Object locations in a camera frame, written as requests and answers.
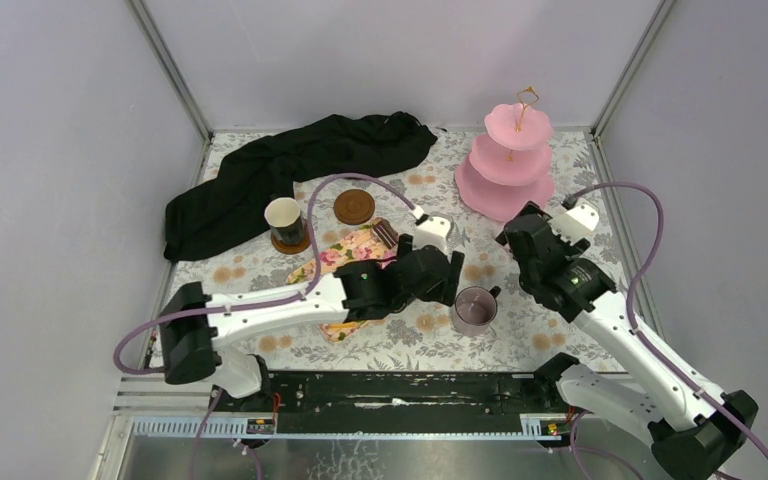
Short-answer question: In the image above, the floral serving tray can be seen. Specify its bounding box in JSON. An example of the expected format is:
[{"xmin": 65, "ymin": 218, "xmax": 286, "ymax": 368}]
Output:
[{"xmin": 318, "ymin": 217, "xmax": 397, "ymax": 343}]

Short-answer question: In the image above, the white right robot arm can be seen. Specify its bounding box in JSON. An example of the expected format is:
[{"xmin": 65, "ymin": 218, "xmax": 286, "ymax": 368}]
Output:
[{"xmin": 496, "ymin": 202, "xmax": 758, "ymax": 479}]

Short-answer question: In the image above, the purple mug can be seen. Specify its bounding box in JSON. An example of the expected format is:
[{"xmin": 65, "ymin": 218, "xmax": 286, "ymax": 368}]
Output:
[{"xmin": 451, "ymin": 286, "xmax": 501, "ymax": 337}]

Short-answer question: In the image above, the brown round coaster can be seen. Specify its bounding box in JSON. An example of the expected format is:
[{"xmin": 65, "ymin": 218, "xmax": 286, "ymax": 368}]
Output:
[
  {"xmin": 270, "ymin": 234, "xmax": 311, "ymax": 255},
  {"xmin": 333, "ymin": 189, "xmax": 376, "ymax": 225}
]

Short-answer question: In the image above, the floral tablecloth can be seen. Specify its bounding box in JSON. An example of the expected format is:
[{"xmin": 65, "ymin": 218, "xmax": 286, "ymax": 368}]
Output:
[{"xmin": 163, "ymin": 129, "xmax": 630, "ymax": 374}]

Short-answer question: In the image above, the chocolate wafer biscuit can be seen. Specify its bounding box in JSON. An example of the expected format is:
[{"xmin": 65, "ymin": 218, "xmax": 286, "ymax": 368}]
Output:
[{"xmin": 372, "ymin": 219, "xmax": 399, "ymax": 249}]

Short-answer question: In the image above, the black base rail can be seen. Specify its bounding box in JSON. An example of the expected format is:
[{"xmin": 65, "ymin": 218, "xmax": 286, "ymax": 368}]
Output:
[{"xmin": 216, "ymin": 371, "xmax": 569, "ymax": 436}]

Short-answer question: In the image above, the black cloth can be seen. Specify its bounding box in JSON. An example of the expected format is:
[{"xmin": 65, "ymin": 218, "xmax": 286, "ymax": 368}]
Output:
[{"xmin": 163, "ymin": 112, "xmax": 437, "ymax": 262}]

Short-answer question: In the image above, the brown round coaster left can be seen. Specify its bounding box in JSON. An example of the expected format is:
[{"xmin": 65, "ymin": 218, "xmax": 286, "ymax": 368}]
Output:
[{"xmin": 270, "ymin": 234, "xmax": 311, "ymax": 255}]

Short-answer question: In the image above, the brown round coaster right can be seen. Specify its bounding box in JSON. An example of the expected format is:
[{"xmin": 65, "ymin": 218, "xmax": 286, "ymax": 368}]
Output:
[{"xmin": 333, "ymin": 189, "xmax": 376, "ymax": 225}]

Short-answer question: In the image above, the pink three-tier cake stand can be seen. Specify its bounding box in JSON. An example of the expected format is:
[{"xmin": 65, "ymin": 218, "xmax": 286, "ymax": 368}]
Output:
[{"xmin": 454, "ymin": 86, "xmax": 555, "ymax": 222}]

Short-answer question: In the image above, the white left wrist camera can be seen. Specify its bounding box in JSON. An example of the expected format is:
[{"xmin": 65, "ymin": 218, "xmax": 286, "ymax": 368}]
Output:
[{"xmin": 412, "ymin": 206, "xmax": 452, "ymax": 256}]

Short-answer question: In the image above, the white paper cup black base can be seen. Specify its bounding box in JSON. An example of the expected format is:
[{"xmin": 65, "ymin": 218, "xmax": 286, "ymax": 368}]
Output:
[{"xmin": 264, "ymin": 197, "xmax": 306, "ymax": 247}]

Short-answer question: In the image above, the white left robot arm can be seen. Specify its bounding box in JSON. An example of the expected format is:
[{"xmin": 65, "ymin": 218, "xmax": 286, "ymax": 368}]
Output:
[{"xmin": 159, "ymin": 234, "xmax": 465, "ymax": 411}]

